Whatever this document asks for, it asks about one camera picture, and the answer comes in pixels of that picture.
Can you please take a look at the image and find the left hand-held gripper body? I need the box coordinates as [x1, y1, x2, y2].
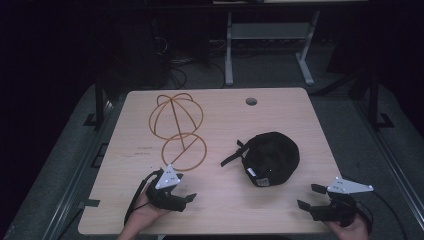
[145, 163, 188, 213]

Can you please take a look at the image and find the gold wire hat stand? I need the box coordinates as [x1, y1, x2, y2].
[148, 92, 208, 173]

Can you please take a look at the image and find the black metal stand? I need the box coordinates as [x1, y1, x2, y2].
[365, 66, 396, 132]
[83, 72, 115, 132]

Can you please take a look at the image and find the grey metal floor rail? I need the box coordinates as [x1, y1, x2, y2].
[354, 99, 424, 231]
[41, 99, 116, 240]

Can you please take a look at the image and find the black table edge bracket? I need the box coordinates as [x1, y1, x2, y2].
[77, 198, 101, 210]

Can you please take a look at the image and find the person's left hand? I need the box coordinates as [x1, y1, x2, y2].
[121, 189, 172, 237]

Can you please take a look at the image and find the grey metal desk frame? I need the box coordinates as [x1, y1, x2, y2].
[224, 9, 322, 87]

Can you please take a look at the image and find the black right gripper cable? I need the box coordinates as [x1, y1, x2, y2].
[353, 189, 409, 240]

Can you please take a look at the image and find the bundle of floor cables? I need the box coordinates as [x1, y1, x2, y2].
[153, 36, 228, 90]

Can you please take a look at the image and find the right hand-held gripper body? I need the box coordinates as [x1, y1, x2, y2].
[311, 176, 375, 228]

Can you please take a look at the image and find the black baseball cap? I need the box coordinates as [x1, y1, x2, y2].
[220, 131, 301, 188]

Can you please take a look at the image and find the person's right hand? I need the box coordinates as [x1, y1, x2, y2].
[324, 213, 372, 240]

